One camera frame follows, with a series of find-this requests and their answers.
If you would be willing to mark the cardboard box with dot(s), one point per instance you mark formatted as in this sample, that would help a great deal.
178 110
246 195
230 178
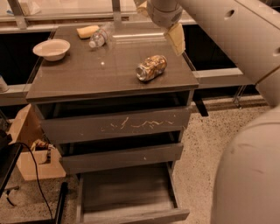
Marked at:
42 160

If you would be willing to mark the black equipment at left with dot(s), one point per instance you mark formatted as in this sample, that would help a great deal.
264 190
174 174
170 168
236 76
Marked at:
9 153

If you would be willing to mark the middle grey drawer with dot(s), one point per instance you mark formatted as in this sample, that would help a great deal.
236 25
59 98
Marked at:
101 161

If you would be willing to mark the grey drawer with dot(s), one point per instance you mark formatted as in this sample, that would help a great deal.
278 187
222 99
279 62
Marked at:
101 161
142 194
127 124

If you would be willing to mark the white bowl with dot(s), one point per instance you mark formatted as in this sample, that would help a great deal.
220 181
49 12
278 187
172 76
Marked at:
52 49

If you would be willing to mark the black floor stand bar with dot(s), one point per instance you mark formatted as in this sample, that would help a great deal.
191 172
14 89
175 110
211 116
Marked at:
61 201

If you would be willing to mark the grey drawer cabinet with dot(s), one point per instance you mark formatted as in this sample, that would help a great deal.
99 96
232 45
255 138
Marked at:
104 81

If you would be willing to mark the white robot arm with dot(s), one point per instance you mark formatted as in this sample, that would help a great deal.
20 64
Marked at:
247 182

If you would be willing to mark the clear plastic water bottle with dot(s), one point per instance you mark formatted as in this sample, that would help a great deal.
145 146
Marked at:
101 36

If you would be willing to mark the bottom grey drawer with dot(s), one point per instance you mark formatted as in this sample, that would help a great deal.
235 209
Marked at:
142 194

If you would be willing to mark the top grey drawer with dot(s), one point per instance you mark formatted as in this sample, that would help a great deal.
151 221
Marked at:
127 124

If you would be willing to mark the yellow sponge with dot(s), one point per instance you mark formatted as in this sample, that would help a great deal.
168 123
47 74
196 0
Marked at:
86 32

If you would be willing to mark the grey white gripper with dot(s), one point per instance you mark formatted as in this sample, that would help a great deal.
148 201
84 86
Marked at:
161 13

